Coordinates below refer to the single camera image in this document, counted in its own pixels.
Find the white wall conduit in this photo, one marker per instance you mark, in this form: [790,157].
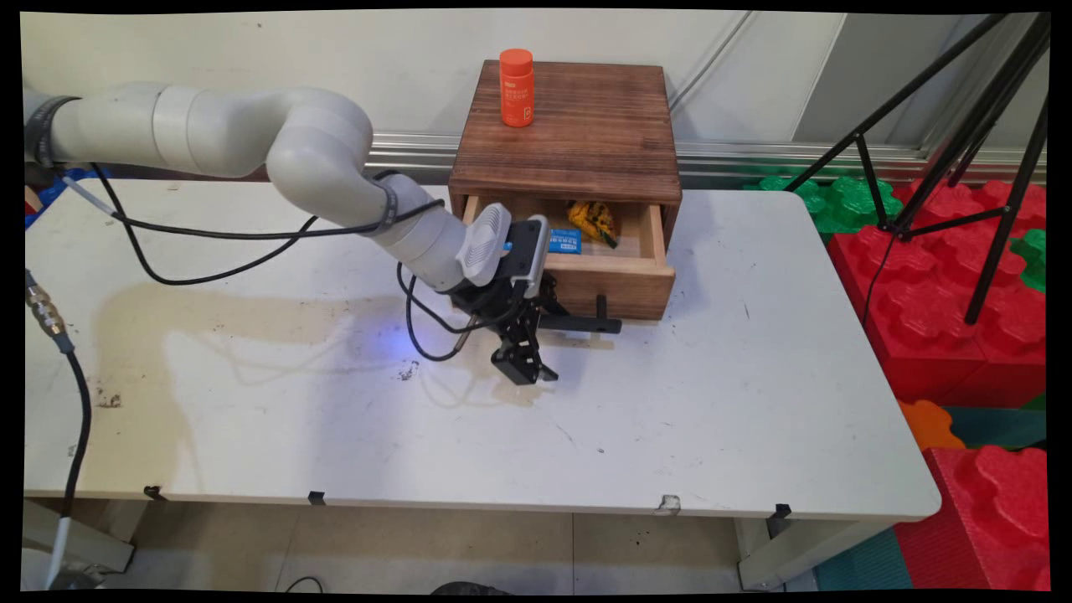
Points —
[712,59]

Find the large red foam block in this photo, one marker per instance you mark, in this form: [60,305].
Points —
[938,310]

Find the wide green foam block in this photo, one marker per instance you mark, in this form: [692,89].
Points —
[846,201]

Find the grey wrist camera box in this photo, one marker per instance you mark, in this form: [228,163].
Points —
[490,247]

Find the orange foam piece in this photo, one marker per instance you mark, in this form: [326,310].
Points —
[925,423]

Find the small red foam block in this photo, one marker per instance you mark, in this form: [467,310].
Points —
[997,519]

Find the blue plastic object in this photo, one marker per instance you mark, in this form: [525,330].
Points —
[50,191]

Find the orange plastic bottle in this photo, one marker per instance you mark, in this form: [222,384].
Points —
[517,88]

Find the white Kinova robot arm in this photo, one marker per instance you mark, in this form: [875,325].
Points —
[251,134]

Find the yellow snack packet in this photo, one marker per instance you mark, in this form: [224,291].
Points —
[590,222]

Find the dark wooden cabinet box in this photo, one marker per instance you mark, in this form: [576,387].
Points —
[578,126]

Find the white tape scrap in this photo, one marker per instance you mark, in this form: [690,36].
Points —
[669,504]

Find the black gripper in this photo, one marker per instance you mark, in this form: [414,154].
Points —
[502,301]

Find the black camera tripod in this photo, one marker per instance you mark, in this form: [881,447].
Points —
[988,109]

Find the teal foam mat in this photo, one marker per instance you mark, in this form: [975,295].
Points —
[1001,427]

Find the grey table leg bracket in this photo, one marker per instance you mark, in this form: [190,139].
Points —
[84,544]
[796,557]

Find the blue white packet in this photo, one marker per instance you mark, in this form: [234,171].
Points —
[565,241]

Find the small green foam block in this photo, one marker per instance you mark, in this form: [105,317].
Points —
[1034,255]

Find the metal wall rail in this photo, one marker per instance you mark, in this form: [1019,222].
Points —
[754,157]

